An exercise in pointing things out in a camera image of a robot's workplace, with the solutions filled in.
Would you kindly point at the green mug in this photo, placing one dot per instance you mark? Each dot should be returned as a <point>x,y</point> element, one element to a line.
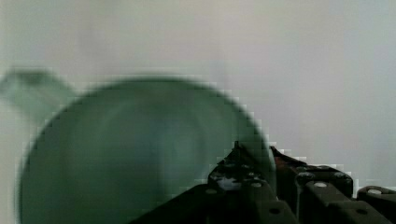
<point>118,150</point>

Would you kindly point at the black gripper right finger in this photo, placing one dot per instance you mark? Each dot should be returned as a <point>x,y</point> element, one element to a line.
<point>320,194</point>

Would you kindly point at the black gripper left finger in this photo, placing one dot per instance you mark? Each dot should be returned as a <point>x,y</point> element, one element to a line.
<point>236,192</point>

